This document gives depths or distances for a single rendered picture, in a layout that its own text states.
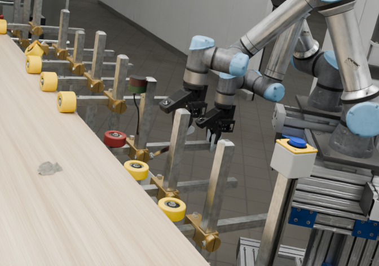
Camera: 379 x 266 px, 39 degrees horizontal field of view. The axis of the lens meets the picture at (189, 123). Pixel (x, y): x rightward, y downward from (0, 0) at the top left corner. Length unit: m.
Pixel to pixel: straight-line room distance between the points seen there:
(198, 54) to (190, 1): 5.61
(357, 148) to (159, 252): 0.81
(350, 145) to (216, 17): 4.96
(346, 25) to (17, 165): 1.05
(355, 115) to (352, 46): 0.20
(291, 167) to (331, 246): 1.10
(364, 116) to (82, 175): 0.86
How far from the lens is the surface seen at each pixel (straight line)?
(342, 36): 1.63
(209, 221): 1.55
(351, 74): 1.65
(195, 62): 1.71
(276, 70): 2.03
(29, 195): 1.50
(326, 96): 2.29
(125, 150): 1.96
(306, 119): 2.30
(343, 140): 1.85
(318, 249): 2.29
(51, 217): 1.41
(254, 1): 5.99
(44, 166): 1.63
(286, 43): 2.02
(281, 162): 1.24
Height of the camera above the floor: 1.63
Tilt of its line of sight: 20 degrees down
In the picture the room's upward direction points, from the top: 11 degrees clockwise
